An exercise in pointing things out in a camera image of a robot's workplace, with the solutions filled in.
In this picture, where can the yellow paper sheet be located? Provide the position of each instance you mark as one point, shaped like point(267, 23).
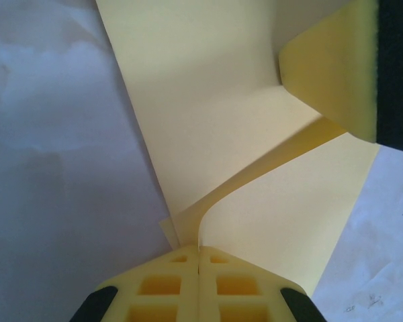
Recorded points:
point(205, 117)

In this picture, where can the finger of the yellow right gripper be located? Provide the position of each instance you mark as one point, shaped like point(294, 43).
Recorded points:
point(339, 73)

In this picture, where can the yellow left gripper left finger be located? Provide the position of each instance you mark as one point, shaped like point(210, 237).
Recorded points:
point(188, 288)

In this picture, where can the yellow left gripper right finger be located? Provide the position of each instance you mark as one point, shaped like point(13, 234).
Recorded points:
point(208, 288)

